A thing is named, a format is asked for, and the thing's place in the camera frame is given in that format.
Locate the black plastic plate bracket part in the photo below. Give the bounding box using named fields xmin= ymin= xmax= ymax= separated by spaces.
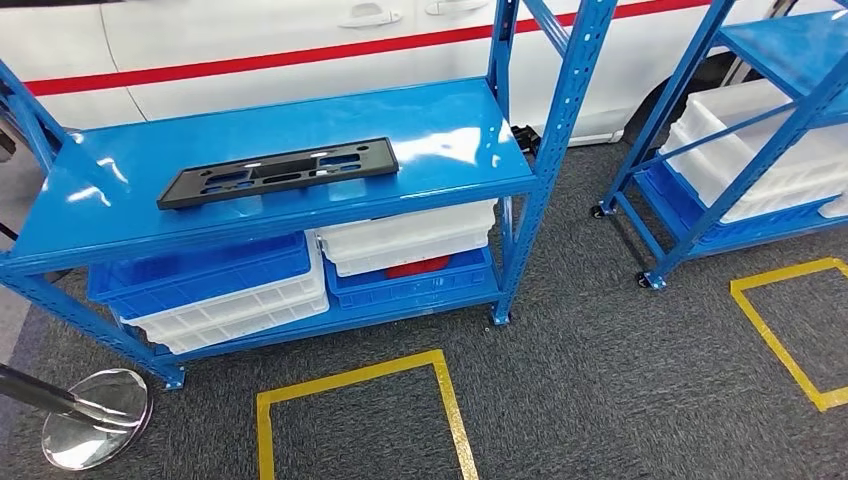
xmin=156 ymin=137 xmax=400 ymax=211

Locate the blue plastic bin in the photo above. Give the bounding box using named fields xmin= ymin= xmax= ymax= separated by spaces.
xmin=642 ymin=162 xmax=848 ymax=246
xmin=86 ymin=231 xmax=313 ymax=321
xmin=323 ymin=246 xmax=497 ymax=311

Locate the white car with red stripe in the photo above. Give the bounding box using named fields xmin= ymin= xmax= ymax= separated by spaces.
xmin=0 ymin=0 xmax=848 ymax=148

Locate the blue metal shelf rack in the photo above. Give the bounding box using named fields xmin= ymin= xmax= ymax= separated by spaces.
xmin=0 ymin=0 xmax=617 ymax=391
xmin=591 ymin=0 xmax=848 ymax=291

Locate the chrome stanchion post with base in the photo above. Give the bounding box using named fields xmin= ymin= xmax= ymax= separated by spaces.
xmin=0 ymin=362 xmax=155 ymax=472

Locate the yellow floor tape square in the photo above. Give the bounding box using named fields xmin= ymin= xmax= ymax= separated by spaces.
xmin=256 ymin=349 xmax=480 ymax=480
xmin=729 ymin=256 xmax=848 ymax=413

